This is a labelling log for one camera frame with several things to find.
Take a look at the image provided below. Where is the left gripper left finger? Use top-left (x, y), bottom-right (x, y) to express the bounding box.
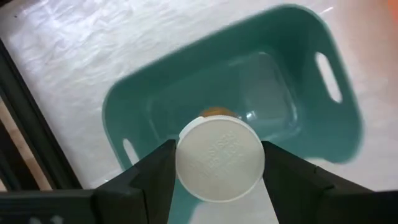
top-left (93, 139), bottom-right (177, 224)

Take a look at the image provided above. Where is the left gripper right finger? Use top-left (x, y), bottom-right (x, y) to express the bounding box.
top-left (261, 140), bottom-right (376, 224)

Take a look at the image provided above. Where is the large white-capped medicine bottle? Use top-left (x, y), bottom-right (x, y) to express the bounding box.
top-left (175, 106), bottom-right (266, 203)

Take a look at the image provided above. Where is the teal plastic bin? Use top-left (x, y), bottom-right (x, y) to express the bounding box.
top-left (101, 3), bottom-right (364, 224)

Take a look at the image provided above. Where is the white plastic table sheet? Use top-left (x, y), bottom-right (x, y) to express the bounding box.
top-left (0, 0), bottom-right (398, 224)

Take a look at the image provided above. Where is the black metal table frame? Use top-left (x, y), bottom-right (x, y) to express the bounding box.
top-left (0, 39), bottom-right (83, 191)

